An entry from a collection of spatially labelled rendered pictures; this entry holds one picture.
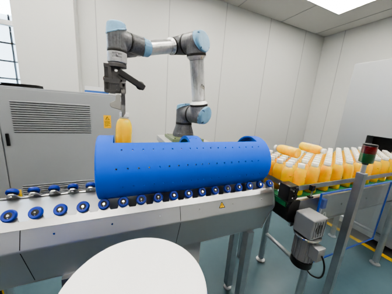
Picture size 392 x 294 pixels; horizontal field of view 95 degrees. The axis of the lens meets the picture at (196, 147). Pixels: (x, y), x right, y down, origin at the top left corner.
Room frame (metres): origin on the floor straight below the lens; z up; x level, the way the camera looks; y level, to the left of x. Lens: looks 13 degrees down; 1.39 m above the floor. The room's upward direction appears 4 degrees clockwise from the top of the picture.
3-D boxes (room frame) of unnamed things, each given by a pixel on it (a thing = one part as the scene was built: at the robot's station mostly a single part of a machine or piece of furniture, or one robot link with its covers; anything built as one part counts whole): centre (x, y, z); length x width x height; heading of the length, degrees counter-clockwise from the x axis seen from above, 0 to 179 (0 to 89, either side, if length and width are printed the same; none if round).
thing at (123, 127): (0.80, 0.33, 1.23); 0.07 x 0.07 x 0.19
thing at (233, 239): (1.16, -0.33, 0.31); 0.06 x 0.06 x 0.63; 23
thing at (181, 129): (1.30, 0.10, 1.22); 0.15 x 0.15 x 0.10
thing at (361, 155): (0.94, -0.91, 1.18); 0.06 x 0.06 x 0.05
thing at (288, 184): (0.95, -0.54, 0.95); 0.10 x 0.07 x 0.10; 23
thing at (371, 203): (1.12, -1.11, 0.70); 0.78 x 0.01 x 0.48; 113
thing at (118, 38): (0.79, 0.35, 1.63); 0.09 x 0.08 x 0.11; 141
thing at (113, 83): (0.79, 0.35, 1.47); 0.09 x 0.08 x 0.12; 113
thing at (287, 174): (1.06, -0.58, 0.99); 0.07 x 0.07 x 0.19
